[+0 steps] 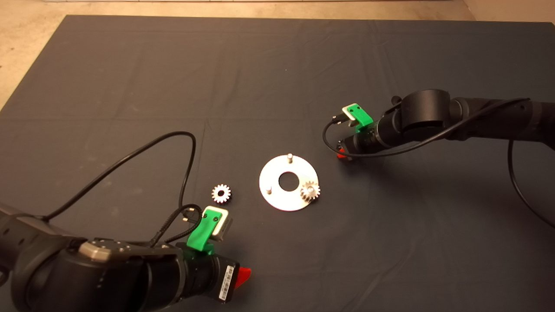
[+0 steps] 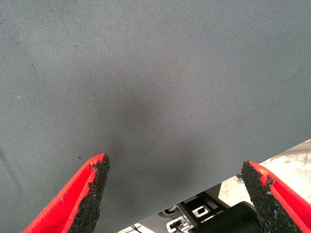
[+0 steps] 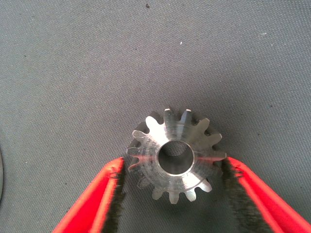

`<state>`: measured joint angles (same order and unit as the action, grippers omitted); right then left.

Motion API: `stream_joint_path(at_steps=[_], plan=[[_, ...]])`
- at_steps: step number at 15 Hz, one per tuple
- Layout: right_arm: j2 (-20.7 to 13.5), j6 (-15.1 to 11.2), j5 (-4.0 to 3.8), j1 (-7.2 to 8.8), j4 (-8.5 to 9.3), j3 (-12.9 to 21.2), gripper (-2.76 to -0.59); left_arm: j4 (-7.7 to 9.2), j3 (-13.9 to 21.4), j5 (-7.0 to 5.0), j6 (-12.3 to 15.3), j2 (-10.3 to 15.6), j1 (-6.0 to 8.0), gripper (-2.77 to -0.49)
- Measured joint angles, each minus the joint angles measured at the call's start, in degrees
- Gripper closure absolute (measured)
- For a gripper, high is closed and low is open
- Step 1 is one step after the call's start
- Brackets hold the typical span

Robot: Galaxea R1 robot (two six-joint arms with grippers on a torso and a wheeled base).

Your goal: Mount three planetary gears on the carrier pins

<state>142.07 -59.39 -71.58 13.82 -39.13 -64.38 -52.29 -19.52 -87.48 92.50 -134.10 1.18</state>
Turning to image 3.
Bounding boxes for steel planetary gear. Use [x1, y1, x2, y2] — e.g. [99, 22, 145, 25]
[126, 108, 228, 205]

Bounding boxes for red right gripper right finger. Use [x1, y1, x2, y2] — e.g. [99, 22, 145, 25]
[222, 156, 311, 233]

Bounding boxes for round metal carrier plate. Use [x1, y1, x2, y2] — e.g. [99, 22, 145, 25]
[0, 145, 4, 202]

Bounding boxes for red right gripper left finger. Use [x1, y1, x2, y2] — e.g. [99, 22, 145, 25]
[52, 156, 126, 233]

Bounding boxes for dark grey table cloth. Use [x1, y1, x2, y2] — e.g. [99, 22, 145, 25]
[0, 0, 311, 233]

